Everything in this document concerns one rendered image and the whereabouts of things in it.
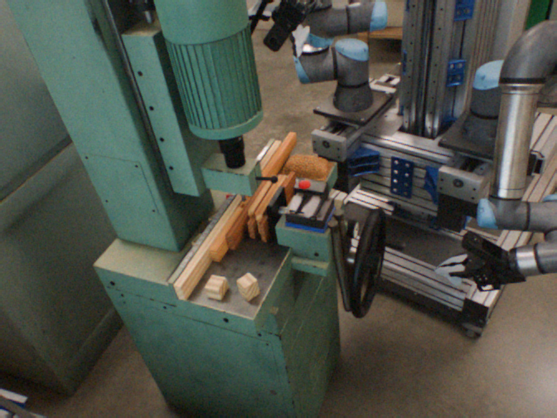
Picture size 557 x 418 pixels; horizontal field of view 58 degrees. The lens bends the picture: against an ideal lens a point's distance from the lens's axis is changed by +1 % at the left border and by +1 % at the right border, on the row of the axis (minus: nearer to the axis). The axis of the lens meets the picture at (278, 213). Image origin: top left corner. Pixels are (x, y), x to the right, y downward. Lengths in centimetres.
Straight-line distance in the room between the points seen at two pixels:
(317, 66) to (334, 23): 41
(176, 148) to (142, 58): 22
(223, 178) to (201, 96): 26
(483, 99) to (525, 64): 43
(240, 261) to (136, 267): 35
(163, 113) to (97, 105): 15
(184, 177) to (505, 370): 144
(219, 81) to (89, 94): 33
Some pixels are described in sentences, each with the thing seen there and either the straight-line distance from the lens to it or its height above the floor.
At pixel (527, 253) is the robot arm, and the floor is 87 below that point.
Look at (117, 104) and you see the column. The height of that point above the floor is 128.
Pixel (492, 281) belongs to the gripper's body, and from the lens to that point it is 136.
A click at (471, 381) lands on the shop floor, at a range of 209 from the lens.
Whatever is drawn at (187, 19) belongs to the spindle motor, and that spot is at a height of 146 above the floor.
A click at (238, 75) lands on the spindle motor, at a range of 105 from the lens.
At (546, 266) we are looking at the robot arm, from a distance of 130.
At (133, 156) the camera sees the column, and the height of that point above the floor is 114.
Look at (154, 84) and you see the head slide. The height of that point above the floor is 131.
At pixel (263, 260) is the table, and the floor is 90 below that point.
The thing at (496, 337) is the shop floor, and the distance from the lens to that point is 222.
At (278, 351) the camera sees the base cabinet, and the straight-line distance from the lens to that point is 137.
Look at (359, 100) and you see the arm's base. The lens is 189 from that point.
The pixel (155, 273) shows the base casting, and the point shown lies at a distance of 141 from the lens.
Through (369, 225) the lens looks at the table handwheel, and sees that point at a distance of 120.
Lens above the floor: 178
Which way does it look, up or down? 41 degrees down
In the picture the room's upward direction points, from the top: 9 degrees counter-clockwise
